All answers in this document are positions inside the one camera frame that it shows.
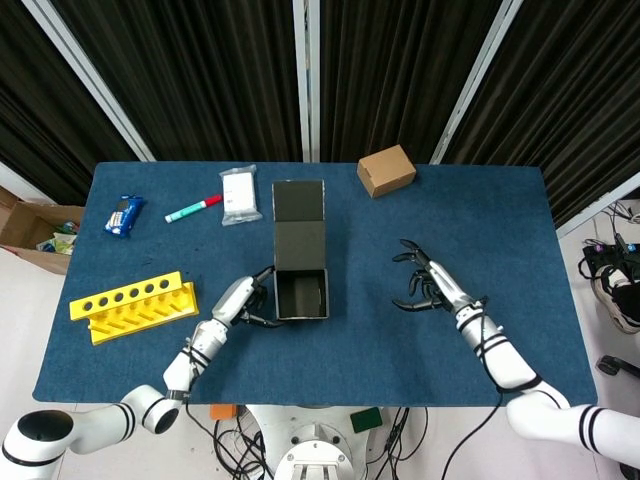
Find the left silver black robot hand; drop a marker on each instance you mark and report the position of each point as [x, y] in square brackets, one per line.
[232, 300]

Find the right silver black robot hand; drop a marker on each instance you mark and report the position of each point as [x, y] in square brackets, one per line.
[450, 290]

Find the black paper box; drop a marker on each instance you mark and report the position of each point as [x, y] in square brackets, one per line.
[300, 240]

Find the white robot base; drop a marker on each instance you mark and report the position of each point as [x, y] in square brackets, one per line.
[315, 450]

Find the brown cardboard box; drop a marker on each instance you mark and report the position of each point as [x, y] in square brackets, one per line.
[387, 172]

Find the cardboard carton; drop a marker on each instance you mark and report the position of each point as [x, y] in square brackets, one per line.
[25, 225]

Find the blue table mat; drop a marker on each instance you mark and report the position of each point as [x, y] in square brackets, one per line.
[375, 350]

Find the green red marker pen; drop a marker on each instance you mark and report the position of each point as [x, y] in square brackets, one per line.
[192, 209]

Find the white plastic packet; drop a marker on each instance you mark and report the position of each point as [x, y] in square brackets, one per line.
[240, 197]

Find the yellow test tube rack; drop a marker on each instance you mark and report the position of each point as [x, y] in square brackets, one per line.
[125, 300]

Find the orange block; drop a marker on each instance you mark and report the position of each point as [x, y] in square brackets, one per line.
[223, 412]

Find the blue cookie packet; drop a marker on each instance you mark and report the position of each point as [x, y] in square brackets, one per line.
[124, 216]

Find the dark green block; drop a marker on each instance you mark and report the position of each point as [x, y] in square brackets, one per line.
[366, 420]

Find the black white sneaker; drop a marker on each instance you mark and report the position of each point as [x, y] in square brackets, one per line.
[625, 300]

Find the black caster foot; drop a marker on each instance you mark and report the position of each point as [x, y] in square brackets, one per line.
[612, 365]

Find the black pleated curtain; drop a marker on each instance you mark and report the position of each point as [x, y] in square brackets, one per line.
[200, 75]
[390, 75]
[50, 100]
[575, 100]

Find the white aluminium frame post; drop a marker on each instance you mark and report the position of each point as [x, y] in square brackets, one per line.
[86, 75]
[306, 75]
[476, 75]
[20, 182]
[600, 205]

